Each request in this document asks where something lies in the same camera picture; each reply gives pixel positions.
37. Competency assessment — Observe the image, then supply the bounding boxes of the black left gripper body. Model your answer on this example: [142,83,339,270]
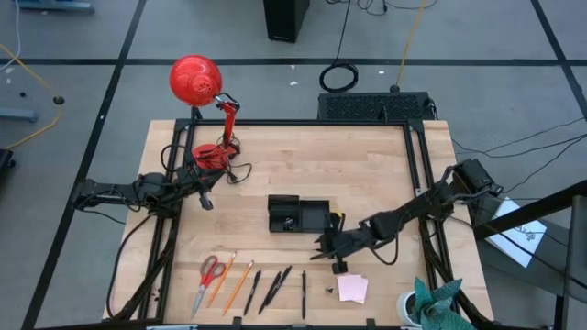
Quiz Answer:
[176,163,216,213]

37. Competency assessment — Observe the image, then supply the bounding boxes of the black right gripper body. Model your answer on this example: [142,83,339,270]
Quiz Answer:
[323,213,368,275]

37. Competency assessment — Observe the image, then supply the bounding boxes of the pink sticky note pad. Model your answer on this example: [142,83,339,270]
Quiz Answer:
[337,273,370,305]

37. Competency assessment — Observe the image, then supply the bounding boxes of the red-handled scissors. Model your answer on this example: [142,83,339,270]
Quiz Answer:
[190,254,227,320]

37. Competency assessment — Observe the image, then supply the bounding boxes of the black mesh desk organizer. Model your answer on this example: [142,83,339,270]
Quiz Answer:
[267,193,332,234]

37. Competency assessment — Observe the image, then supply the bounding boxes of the red desk lamp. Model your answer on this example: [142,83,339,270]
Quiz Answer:
[168,54,243,171]

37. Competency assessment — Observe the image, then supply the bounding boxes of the black perforated metal case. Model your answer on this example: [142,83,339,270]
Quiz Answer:
[316,91,437,123]

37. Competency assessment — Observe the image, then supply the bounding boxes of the black computer tower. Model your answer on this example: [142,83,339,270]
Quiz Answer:
[261,0,311,44]

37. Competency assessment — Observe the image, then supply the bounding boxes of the white printed paper sheet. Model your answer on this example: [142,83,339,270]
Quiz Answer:
[484,196,548,269]

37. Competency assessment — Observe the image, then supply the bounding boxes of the black diagonal beam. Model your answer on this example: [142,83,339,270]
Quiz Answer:
[473,178,587,240]

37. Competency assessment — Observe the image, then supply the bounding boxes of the blue-grey metal bar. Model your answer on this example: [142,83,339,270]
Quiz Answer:
[17,0,96,14]

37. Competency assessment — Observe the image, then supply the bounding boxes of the black lamp power cord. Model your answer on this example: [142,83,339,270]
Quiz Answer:
[159,143,254,185]

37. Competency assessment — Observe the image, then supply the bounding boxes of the black aluminium table frame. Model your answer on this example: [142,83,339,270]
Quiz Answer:
[104,117,496,330]

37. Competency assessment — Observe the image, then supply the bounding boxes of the black coiled cable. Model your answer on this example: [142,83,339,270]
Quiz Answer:
[318,0,360,94]

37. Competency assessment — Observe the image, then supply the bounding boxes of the grey metal bracket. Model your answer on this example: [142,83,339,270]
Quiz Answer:
[0,106,39,125]

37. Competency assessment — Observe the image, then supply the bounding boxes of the yellow floor cable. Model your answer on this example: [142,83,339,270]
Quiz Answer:
[0,43,65,151]

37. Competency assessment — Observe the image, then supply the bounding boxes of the yellow hanging cable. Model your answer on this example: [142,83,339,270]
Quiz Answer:
[389,0,428,93]

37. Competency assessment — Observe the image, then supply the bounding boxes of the dark grey metal post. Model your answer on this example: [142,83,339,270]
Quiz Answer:
[552,194,587,330]

